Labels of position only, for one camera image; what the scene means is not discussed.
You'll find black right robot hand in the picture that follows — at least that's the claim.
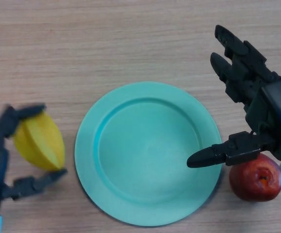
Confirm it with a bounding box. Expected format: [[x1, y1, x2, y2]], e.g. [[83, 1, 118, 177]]
[[187, 24, 281, 168]]

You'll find yellow starfruit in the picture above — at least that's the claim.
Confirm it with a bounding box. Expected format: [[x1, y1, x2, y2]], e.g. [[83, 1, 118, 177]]
[[13, 113, 66, 172]]

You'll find green round plate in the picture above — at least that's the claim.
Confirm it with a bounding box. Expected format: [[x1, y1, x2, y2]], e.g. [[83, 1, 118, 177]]
[[74, 82, 223, 227]]

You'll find red apple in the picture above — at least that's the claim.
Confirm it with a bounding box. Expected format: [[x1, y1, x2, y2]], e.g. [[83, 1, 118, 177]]
[[229, 154, 281, 201]]

